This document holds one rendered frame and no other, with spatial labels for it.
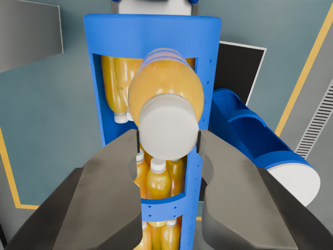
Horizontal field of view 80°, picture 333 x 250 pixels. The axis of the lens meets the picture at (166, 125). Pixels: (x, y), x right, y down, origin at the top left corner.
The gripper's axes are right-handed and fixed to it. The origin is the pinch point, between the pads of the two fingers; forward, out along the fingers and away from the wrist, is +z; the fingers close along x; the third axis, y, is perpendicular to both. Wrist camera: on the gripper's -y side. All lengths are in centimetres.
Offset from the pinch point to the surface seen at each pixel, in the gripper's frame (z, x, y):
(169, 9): 54, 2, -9
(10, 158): 145, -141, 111
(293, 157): 46, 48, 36
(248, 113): 86, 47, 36
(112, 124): 41.6, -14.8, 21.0
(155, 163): 28.8, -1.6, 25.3
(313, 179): 43, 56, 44
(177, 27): 23.6, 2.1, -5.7
